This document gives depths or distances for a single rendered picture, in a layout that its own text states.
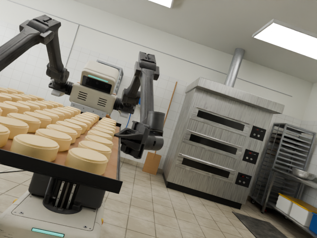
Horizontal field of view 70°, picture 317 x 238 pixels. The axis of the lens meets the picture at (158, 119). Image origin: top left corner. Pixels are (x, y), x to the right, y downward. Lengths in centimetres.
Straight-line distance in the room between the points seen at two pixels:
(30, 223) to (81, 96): 81
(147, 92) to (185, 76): 425
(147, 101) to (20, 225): 112
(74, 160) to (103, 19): 526
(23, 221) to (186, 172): 300
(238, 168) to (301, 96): 256
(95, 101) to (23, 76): 427
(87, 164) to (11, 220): 143
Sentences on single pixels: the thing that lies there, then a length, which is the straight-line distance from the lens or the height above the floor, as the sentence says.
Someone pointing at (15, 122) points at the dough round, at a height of 102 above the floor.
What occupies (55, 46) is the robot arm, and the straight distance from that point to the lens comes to 126.
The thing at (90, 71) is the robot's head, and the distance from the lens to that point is 143.
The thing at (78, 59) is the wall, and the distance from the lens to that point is 534.
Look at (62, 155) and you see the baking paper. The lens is 34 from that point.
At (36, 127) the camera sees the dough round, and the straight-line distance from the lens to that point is 42.
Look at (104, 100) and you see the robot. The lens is 148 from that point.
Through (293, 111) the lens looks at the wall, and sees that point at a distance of 604.
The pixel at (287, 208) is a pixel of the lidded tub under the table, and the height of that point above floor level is 33.
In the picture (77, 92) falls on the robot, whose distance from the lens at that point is 150.
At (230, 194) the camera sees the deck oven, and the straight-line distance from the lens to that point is 449.
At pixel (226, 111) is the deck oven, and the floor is 162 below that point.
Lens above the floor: 108
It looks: 1 degrees up
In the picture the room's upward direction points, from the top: 18 degrees clockwise
